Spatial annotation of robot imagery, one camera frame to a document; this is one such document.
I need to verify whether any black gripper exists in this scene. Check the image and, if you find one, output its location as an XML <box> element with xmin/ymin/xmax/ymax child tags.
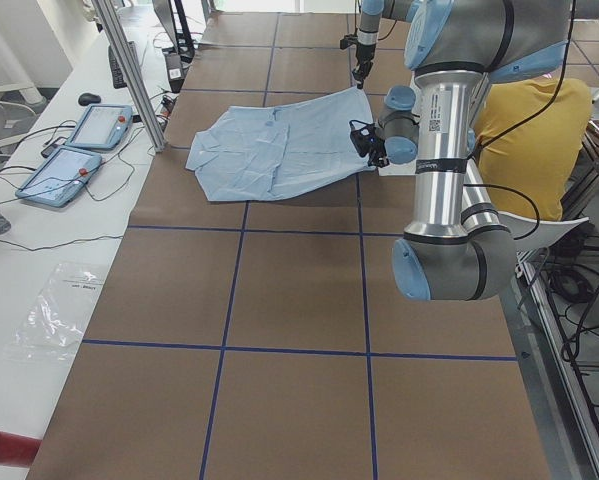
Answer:
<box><xmin>352</xmin><ymin>43</ymin><xmax>376</xmax><ymax>89</ymax></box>
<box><xmin>367</xmin><ymin>143</ymin><xmax>390</xmax><ymax>168</ymax></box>

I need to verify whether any light blue button shirt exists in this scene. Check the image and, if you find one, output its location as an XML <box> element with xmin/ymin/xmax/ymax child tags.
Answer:
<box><xmin>186</xmin><ymin>87</ymin><xmax>372</xmax><ymax>202</ymax></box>

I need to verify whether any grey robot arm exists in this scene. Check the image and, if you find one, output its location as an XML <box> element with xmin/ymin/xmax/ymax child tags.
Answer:
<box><xmin>350</xmin><ymin>0</ymin><xmax>421</xmax><ymax>89</ymax></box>
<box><xmin>360</xmin><ymin>1</ymin><xmax>576</xmax><ymax>301</ymax></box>

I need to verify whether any person in yellow shirt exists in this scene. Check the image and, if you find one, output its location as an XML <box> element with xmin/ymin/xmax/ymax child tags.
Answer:
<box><xmin>474</xmin><ymin>77</ymin><xmax>592</xmax><ymax>221</ymax></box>

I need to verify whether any white chair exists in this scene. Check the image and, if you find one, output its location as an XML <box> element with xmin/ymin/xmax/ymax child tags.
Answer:
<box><xmin>499</xmin><ymin>211</ymin><xmax>589</xmax><ymax>252</ymax></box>

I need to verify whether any black monitor stand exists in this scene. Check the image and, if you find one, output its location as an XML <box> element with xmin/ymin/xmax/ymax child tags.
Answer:
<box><xmin>152</xmin><ymin>0</ymin><xmax>196</xmax><ymax>93</ymax></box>

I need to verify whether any black keyboard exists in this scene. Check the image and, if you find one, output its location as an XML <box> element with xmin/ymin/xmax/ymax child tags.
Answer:
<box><xmin>107</xmin><ymin>40</ymin><xmax>139</xmax><ymax>90</ymax></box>

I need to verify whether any far blue teach pendant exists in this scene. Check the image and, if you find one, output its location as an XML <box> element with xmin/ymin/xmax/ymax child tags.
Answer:
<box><xmin>65</xmin><ymin>104</ymin><xmax>133</xmax><ymax>151</ymax></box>

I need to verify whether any blue teach pendant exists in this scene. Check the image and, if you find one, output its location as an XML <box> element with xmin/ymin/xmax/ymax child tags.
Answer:
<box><xmin>65</xmin><ymin>104</ymin><xmax>133</xmax><ymax>151</ymax></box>
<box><xmin>15</xmin><ymin>146</ymin><xmax>102</xmax><ymax>208</ymax></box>

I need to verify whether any black computer mouse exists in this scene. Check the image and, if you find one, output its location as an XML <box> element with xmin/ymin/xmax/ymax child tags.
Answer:
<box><xmin>78</xmin><ymin>92</ymin><xmax>102</xmax><ymax>106</ymax></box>

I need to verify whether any near blue teach pendant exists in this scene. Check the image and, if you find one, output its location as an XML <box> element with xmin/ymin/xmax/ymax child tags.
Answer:
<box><xmin>15</xmin><ymin>146</ymin><xmax>102</xmax><ymax>208</ymax></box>

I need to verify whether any clear plastic bag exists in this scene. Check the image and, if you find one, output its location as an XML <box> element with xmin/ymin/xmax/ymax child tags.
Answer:
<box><xmin>4</xmin><ymin>262</ymin><xmax>109</xmax><ymax>363</ymax></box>

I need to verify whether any red cylinder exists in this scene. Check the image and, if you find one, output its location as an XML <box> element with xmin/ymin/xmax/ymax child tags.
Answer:
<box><xmin>0</xmin><ymin>431</ymin><xmax>41</xmax><ymax>468</ymax></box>

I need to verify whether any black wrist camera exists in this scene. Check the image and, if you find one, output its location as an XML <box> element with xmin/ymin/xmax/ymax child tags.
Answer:
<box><xmin>348</xmin><ymin>120</ymin><xmax>376</xmax><ymax>157</ymax></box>

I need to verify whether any grey aluminium frame post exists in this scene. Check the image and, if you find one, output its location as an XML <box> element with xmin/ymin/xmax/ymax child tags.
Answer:
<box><xmin>92</xmin><ymin>0</ymin><xmax>166</xmax><ymax>153</ymax></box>

